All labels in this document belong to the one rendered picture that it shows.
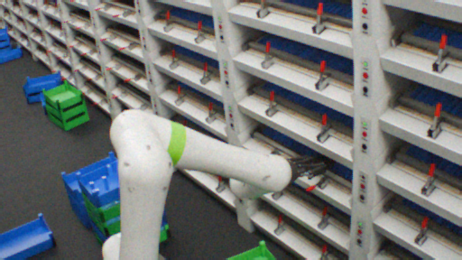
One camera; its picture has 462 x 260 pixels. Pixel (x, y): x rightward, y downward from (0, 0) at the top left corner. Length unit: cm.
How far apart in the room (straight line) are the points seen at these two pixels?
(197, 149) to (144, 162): 24
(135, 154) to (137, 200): 11
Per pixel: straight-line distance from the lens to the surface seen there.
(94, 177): 233
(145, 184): 113
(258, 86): 207
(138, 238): 123
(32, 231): 272
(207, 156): 135
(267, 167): 144
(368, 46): 142
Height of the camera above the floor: 153
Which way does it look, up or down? 29 degrees down
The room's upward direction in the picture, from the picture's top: 7 degrees counter-clockwise
